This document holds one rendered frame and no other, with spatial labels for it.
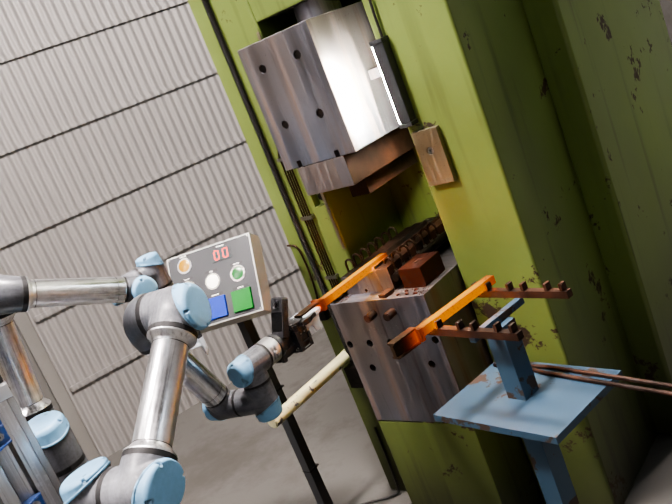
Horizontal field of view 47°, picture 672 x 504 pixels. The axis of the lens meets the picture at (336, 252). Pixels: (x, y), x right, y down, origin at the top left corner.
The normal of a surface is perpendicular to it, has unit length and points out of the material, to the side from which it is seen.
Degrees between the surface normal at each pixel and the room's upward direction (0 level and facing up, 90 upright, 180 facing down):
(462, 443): 90
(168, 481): 95
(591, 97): 90
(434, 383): 90
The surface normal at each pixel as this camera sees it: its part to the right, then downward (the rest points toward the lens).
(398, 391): -0.58, 0.41
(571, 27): 0.73, -0.12
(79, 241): 0.50, 0.02
